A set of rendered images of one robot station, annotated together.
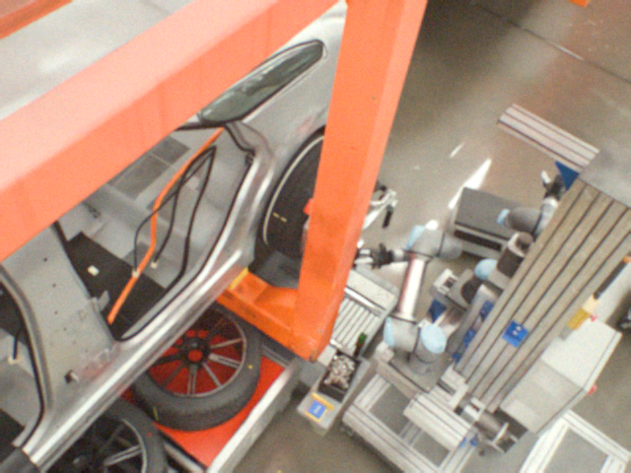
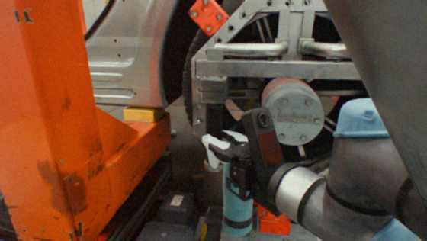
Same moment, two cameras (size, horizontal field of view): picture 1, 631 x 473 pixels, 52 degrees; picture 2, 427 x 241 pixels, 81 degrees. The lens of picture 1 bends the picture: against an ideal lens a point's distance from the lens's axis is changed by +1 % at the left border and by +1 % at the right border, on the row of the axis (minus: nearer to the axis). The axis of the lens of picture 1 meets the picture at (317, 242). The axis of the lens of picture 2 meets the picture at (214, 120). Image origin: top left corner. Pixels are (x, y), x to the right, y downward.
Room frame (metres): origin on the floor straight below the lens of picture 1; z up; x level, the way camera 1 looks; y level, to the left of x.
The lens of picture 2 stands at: (1.83, -0.68, 1.04)
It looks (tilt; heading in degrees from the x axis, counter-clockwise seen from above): 20 degrees down; 75
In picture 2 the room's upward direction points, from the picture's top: straight up
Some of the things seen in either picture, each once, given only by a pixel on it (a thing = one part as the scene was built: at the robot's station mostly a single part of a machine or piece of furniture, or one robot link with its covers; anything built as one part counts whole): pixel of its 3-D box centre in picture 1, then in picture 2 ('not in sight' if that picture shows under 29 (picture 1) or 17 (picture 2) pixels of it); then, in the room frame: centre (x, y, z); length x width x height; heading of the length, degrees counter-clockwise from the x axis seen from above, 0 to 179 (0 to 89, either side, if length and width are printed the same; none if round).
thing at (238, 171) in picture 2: (381, 258); (261, 174); (2.01, -0.34, 0.80); 0.12 x 0.08 x 0.09; 110
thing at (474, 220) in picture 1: (480, 227); not in sight; (2.93, -1.06, 0.17); 0.43 x 0.36 x 0.34; 81
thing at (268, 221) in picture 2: not in sight; (274, 197); (2.22, -0.03, 0.48); 0.16 x 0.12 x 0.17; 65
